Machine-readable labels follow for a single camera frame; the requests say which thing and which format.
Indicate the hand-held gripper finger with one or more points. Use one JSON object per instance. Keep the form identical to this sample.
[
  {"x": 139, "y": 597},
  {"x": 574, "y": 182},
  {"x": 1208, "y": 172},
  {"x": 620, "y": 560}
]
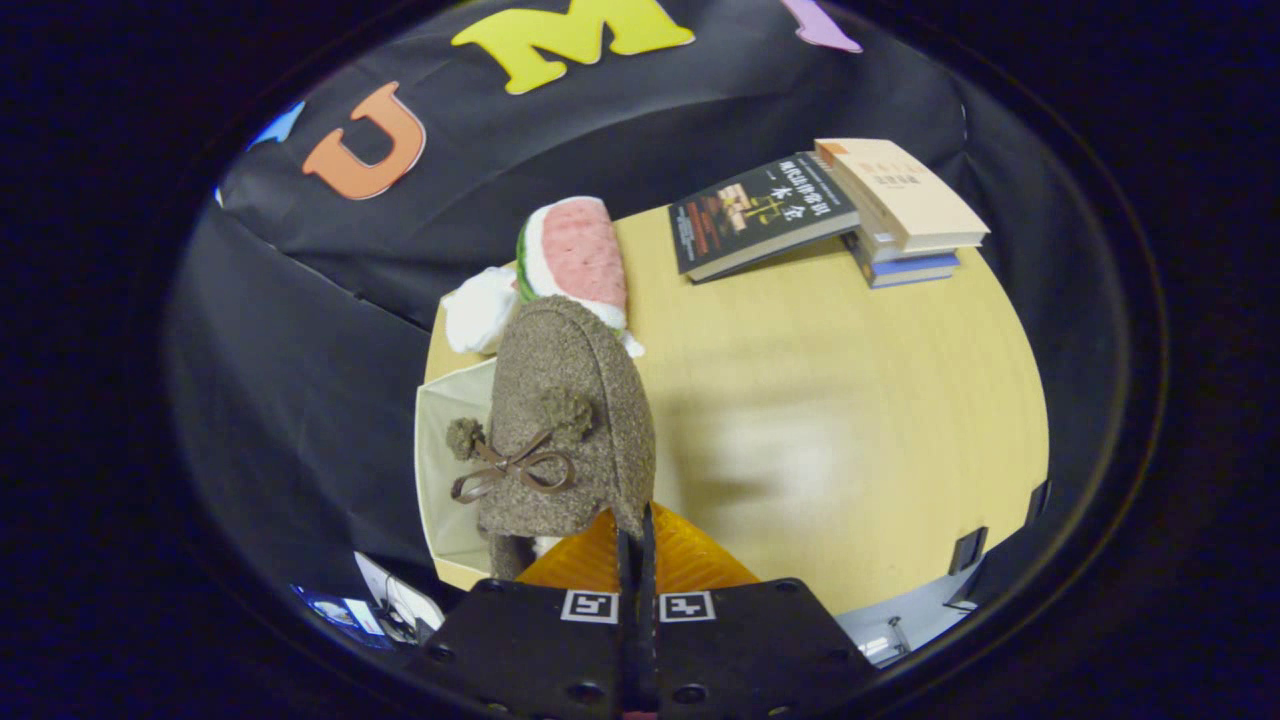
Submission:
[
  {"x": 648, "y": 590},
  {"x": 628, "y": 590}
]

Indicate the brown fuzzy slipper shoe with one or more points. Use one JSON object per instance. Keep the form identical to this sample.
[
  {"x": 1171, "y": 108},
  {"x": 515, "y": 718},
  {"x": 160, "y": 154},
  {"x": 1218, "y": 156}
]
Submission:
[{"x": 570, "y": 370}]

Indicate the watermelon slice plush toy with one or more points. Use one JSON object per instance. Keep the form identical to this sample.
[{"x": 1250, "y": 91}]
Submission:
[{"x": 580, "y": 250}]

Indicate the beige cover book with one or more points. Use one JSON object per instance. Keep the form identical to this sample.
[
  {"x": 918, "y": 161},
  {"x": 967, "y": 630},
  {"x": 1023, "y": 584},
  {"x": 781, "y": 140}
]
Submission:
[{"x": 910, "y": 190}]

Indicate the blue cover book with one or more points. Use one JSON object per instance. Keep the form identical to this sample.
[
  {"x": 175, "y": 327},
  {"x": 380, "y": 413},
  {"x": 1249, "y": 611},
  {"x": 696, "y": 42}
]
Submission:
[{"x": 915, "y": 268}]

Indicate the white plush toy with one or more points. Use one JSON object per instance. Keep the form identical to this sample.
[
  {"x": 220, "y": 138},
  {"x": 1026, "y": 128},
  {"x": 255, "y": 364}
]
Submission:
[{"x": 480, "y": 310}]

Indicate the small black block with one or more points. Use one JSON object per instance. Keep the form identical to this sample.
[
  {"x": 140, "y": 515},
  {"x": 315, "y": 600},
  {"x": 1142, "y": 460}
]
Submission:
[{"x": 968, "y": 550}]

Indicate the blue printed card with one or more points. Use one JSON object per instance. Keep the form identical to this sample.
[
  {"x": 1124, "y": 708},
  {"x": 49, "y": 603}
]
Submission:
[{"x": 335, "y": 612}]

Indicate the black cover book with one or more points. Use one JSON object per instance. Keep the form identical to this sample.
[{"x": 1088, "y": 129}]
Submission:
[{"x": 760, "y": 210}]

